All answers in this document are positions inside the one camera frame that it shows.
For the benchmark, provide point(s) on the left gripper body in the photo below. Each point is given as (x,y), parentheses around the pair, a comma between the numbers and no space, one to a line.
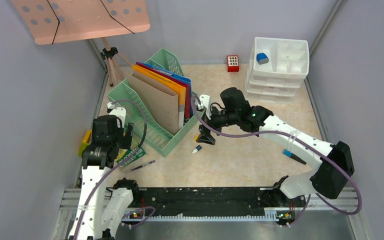
(124,141)

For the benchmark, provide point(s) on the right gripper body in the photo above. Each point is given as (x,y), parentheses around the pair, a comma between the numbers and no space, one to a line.
(218,119)

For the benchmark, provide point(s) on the green children's book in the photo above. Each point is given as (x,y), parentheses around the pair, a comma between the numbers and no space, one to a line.
(127,156)

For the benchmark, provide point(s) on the red translucent file folder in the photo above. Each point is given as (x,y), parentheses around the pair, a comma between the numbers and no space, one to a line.
(155,84)

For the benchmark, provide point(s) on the green file rack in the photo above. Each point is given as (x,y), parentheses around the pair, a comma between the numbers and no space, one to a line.
(157,137)

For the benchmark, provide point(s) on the blue plastic folder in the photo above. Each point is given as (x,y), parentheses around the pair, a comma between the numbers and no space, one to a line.
(179,78)

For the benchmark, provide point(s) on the beige pressure file folder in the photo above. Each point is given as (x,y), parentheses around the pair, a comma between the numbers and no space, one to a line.
(161,101)

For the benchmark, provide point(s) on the clear plastic drawer unit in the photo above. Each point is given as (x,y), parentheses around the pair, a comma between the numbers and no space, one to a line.
(279,80)

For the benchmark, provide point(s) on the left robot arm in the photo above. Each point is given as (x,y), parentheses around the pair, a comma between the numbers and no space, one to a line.
(95,220)

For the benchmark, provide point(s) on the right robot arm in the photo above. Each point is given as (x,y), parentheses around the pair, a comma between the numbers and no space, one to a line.
(332,164)

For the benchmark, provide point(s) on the dark pen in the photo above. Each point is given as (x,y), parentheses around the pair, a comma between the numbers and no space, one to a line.
(142,166)

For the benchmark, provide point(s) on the yellow green clamp tool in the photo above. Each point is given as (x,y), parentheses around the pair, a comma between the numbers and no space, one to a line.
(85,142)

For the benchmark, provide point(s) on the orange file folder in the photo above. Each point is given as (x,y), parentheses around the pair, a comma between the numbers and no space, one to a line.
(179,89)

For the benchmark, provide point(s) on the red small box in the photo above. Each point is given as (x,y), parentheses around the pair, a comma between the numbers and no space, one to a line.
(233,64)

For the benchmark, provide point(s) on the blue eraser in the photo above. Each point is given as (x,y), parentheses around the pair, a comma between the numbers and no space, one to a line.
(262,58)

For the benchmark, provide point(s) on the teal capped marker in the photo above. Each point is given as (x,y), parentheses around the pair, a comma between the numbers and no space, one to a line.
(293,156)

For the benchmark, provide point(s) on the black lamp clamp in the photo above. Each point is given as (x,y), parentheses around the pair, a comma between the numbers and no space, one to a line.
(108,54)

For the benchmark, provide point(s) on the pink lamp stand pole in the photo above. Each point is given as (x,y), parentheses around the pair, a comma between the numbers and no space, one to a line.
(116,75)

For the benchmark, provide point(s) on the pink perforated lamp panel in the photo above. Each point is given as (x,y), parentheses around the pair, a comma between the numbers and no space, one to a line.
(60,21)

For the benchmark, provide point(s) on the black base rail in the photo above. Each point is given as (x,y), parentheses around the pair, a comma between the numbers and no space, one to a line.
(212,204)

